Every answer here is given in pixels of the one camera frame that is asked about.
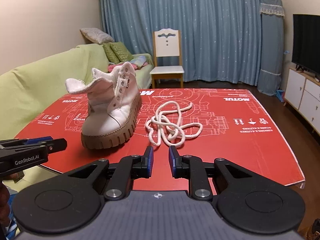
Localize white television cabinet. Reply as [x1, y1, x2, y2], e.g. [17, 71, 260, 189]
[284, 67, 320, 130]

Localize white shoelace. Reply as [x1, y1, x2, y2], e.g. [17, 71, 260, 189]
[145, 102, 203, 147]

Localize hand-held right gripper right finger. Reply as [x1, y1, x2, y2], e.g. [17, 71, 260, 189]
[169, 145, 259, 200]

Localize white wooden chair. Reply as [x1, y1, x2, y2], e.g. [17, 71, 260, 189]
[149, 28, 185, 88]

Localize black television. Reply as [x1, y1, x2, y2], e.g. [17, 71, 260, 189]
[292, 14, 320, 77]

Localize green covered sofa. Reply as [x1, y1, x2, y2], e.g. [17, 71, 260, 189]
[0, 44, 153, 198]

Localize blue covered standing air conditioner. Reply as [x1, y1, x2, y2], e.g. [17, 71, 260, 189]
[257, 0, 285, 95]

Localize white platform shoe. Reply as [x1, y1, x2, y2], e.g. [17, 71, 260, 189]
[65, 61, 143, 150]

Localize blue curtain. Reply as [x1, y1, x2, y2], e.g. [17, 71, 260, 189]
[99, 0, 265, 85]

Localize pastel folded blanket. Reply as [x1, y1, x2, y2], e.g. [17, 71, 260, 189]
[130, 55, 148, 67]

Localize grey pillow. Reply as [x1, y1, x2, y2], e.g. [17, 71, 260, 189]
[80, 27, 114, 44]

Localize red printed cardboard sheet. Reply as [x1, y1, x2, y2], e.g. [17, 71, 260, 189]
[14, 88, 306, 190]

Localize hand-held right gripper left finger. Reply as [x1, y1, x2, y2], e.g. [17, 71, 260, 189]
[62, 146, 154, 200]

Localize pink folded cloth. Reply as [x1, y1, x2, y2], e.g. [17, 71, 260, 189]
[107, 62, 140, 73]

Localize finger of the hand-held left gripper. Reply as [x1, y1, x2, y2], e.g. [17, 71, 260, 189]
[0, 136, 53, 148]
[37, 138, 67, 154]

